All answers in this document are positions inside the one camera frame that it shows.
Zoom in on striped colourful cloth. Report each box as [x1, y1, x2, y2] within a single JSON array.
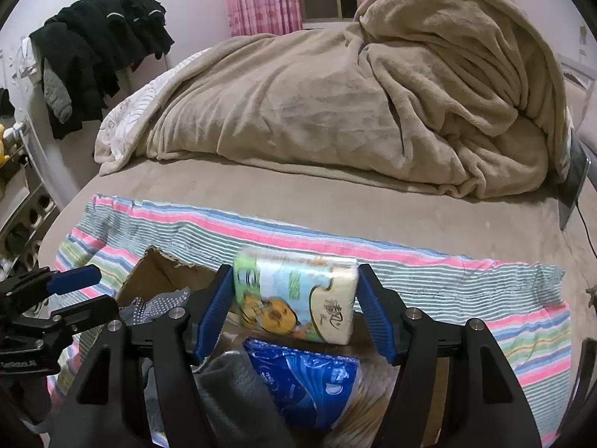
[[47, 193, 572, 448]]

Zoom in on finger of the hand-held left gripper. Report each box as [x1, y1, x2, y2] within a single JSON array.
[[48, 294, 121, 337], [0, 264, 102, 309]]

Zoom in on bed with brown sheet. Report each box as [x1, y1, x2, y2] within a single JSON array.
[[37, 149, 597, 448]]

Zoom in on shoe rack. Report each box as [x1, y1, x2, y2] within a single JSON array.
[[0, 140, 61, 271]]

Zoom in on white floral quilt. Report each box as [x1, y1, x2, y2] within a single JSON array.
[[96, 47, 213, 169]]

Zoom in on cartoon print tissue pack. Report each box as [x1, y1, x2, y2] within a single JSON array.
[[232, 247, 360, 346]]

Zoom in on beige fleece blanket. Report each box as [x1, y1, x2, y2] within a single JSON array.
[[93, 0, 572, 197]]

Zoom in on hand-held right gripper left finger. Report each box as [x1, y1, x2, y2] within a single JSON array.
[[49, 264, 299, 448]]

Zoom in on dark grey dotted sock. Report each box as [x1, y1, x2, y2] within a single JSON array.
[[119, 287, 192, 327]]

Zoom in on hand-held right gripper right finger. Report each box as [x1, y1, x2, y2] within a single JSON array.
[[355, 264, 544, 448]]

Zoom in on black cable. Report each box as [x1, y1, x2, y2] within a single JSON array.
[[576, 200, 597, 262]]

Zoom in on blue tissue packet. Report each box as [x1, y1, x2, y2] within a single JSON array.
[[243, 336, 362, 432]]

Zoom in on clear bag of snacks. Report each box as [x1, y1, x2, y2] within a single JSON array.
[[322, 355, 403, 448]]

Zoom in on dark tablet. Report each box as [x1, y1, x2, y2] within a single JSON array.
[[557, 137, 592, 230]]

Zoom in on hanging dark clothes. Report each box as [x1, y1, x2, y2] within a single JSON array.
[[29, 0, 175, 141]]

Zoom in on brown cardboard box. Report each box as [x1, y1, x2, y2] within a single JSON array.
[[114, 247, 449, 448]]

